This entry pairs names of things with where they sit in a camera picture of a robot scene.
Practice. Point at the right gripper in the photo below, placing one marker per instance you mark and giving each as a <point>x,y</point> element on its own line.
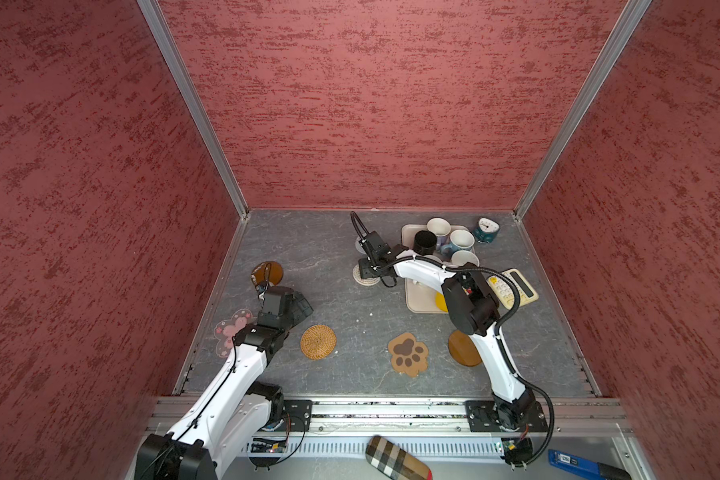
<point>365,271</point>

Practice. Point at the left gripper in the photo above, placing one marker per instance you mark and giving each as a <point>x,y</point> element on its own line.
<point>297,312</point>

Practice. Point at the multicolour woven round coaster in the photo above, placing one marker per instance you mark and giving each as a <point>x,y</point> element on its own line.
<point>356,272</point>

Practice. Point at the dark amber round coaster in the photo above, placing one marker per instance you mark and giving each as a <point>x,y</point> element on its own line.
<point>267,271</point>

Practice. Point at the rattan round coaster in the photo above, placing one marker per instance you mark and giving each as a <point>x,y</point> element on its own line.
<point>318,342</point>

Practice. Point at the pink flower coaster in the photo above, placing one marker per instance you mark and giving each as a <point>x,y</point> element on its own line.
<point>226,330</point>

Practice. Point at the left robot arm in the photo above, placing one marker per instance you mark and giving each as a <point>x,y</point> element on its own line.
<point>204,443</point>

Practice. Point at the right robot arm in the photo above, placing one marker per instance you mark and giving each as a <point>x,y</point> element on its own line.
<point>474,309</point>

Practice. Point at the cork paw print coaster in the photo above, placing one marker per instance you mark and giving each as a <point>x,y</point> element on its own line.
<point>409,356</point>

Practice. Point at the brown wooden round coaster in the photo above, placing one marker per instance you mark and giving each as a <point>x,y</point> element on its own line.
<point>463,350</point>

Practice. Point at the black mug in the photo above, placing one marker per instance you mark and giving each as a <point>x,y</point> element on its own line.
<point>425,243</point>

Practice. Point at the beige tray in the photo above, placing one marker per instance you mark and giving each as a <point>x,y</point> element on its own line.
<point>420,299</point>

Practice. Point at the white mug back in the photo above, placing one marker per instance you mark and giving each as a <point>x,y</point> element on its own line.
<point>441,228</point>

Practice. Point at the yellow mug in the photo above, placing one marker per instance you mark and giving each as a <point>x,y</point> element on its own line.
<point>440,302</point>

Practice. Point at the white mug middle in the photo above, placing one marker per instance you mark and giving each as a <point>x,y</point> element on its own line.
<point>465,257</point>

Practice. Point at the white blue mug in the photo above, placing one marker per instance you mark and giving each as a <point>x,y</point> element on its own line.
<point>458,240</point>

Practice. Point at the teal cat mug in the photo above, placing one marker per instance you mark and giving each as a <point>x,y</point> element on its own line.
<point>486,230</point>

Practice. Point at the yellow calculator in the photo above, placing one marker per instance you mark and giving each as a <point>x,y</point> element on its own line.
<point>503,290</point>

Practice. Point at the plaid case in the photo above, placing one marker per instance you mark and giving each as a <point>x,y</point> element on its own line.
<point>395,462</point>

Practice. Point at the blue tool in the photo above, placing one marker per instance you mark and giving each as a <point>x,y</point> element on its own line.
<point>585,468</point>

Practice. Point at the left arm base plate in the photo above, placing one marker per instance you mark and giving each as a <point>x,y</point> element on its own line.
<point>291,415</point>

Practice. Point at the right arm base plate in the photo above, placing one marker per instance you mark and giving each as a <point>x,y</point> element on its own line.
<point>483,417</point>

